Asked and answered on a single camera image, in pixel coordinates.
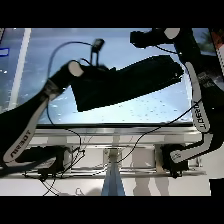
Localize dark jeans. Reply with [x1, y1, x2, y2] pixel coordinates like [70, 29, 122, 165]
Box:
[70, 54, 185, 113]

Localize silver frame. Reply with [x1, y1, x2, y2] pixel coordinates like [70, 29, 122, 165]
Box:
[0, 124, 224, 197]

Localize black cable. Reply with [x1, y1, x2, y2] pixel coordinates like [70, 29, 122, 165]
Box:
[114, 102, 200, 165]
[45, 40, 101, 161]

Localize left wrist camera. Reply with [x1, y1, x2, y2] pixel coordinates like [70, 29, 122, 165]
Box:
[90, 38, 106, 68]

